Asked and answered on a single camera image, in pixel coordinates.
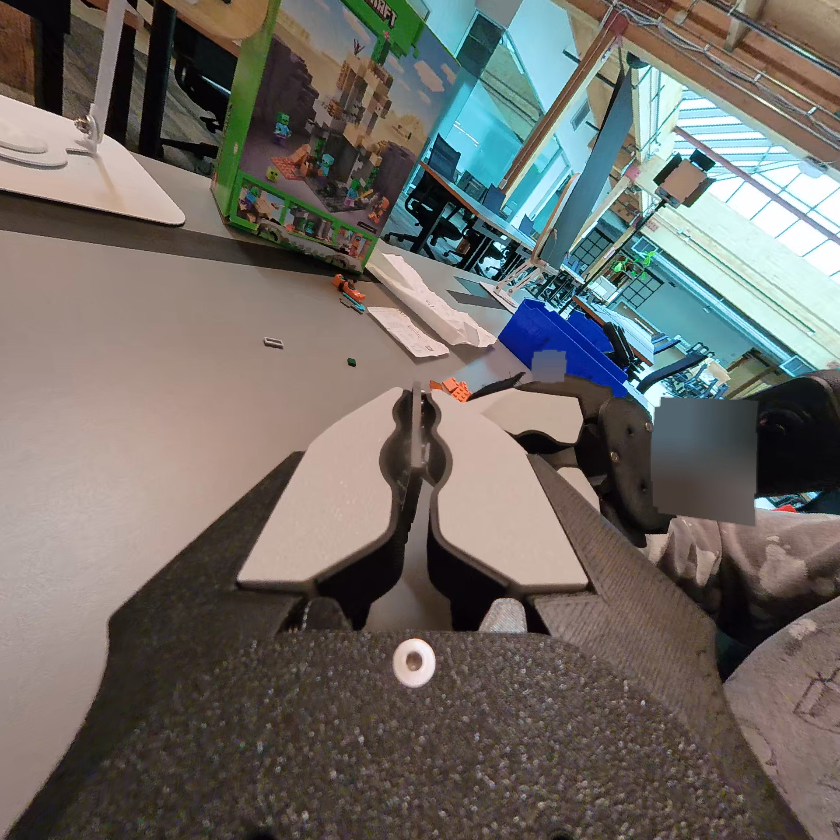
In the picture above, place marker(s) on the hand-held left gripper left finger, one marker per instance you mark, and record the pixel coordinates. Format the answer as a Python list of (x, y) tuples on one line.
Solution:
[(328, 512)]

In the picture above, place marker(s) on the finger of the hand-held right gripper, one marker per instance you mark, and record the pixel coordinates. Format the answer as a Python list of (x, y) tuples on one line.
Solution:
[(587, 485), (544, 413)]

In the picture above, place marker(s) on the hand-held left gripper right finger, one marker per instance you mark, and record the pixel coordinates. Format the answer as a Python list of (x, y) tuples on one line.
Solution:
[(505, 518)]

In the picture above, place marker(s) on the large dark grey lego plate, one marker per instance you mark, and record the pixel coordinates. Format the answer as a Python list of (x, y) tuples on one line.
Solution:
[(418, 426)]

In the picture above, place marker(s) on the light panel on arm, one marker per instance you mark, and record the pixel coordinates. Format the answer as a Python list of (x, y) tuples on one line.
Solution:
[(682, 180)]

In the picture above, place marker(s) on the person's right forearm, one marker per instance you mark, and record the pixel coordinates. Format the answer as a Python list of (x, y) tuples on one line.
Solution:
[(754, 571)]

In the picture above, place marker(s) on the orange lego plate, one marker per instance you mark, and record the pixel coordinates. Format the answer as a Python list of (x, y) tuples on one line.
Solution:
[(457, 388)]

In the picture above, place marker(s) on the orange and teal lego assembly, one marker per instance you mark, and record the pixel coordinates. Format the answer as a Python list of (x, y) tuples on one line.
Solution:
[(348, 292)]

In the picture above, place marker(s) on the colourful lego box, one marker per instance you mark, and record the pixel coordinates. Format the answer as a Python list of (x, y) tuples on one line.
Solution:
[(328, 131)]

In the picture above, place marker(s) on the blue plastic storage bin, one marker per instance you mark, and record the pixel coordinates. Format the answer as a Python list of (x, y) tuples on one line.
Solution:
[(551, 334)]

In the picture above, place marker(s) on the black padded chair armrest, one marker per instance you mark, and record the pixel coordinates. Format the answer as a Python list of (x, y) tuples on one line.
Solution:
[(676, 374)]

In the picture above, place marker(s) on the white instruction sheet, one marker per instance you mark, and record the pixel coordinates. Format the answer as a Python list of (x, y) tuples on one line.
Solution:
[(407, 331)]

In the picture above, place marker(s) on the white crumpled paper bag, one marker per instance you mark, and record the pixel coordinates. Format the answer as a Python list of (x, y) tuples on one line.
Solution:
[(426, 302)]

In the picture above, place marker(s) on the green plant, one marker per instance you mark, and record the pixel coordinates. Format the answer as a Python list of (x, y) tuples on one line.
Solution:
[(631, 264)]

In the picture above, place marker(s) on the brown-edged office desk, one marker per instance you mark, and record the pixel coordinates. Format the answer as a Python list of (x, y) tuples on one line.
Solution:
[(479, 210)]

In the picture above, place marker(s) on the black office chair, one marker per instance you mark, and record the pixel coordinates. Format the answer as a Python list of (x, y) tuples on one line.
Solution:
[(426, 210)]

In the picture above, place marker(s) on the wood-rimmed panel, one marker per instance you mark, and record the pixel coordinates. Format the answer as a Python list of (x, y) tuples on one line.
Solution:
[(216, 23), (590, 177)]

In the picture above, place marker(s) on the large window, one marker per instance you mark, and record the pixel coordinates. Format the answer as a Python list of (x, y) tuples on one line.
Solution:
[(774, 184)]

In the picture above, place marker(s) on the white stand base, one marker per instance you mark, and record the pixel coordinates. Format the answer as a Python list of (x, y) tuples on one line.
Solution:
[(98, 177)]

